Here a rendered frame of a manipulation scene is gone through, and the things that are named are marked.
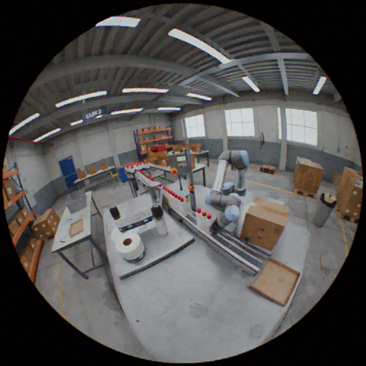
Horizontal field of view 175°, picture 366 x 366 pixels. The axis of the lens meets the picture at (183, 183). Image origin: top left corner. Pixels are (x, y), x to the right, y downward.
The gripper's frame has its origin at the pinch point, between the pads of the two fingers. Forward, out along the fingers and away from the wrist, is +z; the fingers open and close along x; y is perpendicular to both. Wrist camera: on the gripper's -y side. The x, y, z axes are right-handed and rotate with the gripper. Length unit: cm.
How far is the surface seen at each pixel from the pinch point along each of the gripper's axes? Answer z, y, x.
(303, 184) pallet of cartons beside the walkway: 14, -334, 96
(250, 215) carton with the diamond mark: -25.5, -15.3, 9.3
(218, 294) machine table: -9.0, 29.7, 36.6
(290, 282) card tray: -28, -3, 69
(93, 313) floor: 91, 177, 30
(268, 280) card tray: -20, 3, 54
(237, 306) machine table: -16, 28, 49
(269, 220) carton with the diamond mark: -33.3, -17.3, 20.6
